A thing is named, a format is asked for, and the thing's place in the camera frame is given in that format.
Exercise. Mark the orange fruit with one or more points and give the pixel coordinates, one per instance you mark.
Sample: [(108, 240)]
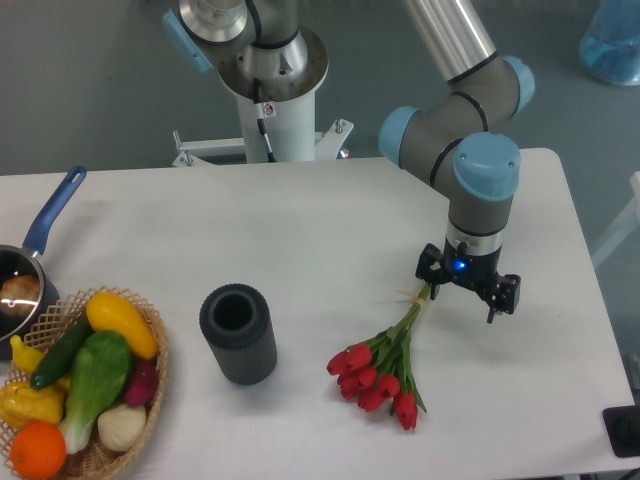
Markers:
[(38, 451)]

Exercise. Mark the dark green cucumber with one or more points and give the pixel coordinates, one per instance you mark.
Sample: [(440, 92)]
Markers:
[(58, 360)]

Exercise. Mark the yellow squash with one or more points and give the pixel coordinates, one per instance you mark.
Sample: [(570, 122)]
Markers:
[(107, 311)]

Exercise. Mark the yellow banana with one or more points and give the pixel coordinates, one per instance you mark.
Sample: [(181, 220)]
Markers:
[(25, 358)]

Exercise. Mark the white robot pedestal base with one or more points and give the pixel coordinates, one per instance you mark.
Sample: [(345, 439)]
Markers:
[(275, 94)]

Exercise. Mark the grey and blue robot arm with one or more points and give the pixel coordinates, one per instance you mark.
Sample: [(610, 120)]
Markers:
[(452, 148)]

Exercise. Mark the red tulip bouquet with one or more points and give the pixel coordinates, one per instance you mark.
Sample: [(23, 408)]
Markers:
[(377, 372)]

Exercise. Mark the bread roll in saucepan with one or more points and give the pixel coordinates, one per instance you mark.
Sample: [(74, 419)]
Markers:
[(19, 296)]

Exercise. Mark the dark grey ribbed vase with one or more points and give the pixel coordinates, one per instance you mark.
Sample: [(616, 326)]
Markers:
[(235, 320)]

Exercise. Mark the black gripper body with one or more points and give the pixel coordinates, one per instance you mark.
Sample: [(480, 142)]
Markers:
[(474, 272)]

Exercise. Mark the yellow bell pepper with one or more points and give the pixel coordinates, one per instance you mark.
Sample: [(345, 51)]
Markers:
[(21, 405)]

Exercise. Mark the black device at table edge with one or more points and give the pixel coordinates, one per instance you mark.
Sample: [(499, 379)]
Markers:
[(622, 426)]

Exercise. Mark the green bok choy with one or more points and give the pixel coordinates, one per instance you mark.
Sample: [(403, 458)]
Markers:
[(99, 372)]

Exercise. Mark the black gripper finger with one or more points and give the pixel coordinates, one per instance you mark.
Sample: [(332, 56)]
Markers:
[(429, 268), (504, 296)]

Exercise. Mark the blue handled saucepan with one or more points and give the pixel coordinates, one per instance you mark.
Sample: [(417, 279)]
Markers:
[(24, 259)]

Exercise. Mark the white garlic bulb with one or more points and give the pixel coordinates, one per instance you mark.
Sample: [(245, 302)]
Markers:
[(120, 427)]

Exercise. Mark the blue plastic bag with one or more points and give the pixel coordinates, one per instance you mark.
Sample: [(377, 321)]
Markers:
[(609, 49)]

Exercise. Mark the woven wicker basket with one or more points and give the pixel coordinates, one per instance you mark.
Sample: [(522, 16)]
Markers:
[(96, 461)]

